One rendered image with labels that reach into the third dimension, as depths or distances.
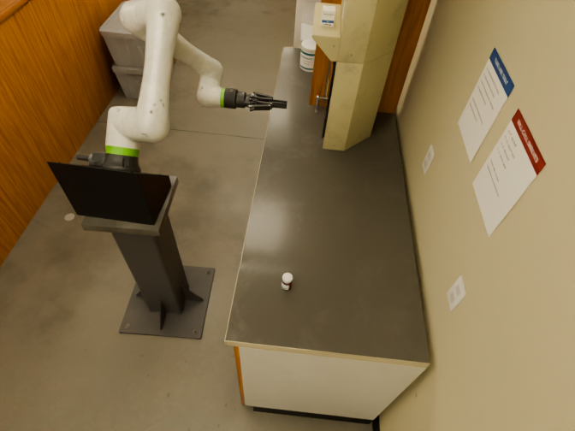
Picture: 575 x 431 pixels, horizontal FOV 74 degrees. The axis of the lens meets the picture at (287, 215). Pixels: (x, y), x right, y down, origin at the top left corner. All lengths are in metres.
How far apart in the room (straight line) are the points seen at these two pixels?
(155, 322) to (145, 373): 0.29
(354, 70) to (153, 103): 0.83
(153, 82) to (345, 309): 1.07
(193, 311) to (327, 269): 1.17
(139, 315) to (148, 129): 1.35
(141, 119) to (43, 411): 1.64
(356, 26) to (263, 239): 0.91
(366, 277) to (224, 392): 1.13
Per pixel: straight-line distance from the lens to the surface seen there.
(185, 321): 2.46
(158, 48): 1.57
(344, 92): 1.81
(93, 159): 1.71
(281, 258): 1.54
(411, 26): 2.11
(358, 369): 1.52
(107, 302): 2.67
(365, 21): 1.67
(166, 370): 2.39
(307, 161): 1.92
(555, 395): 0.98
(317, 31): 1.72
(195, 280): 2.59
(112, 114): 1.66
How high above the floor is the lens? 2.23
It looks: 51 degrees down
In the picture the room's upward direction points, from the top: 5 degrees clockwise
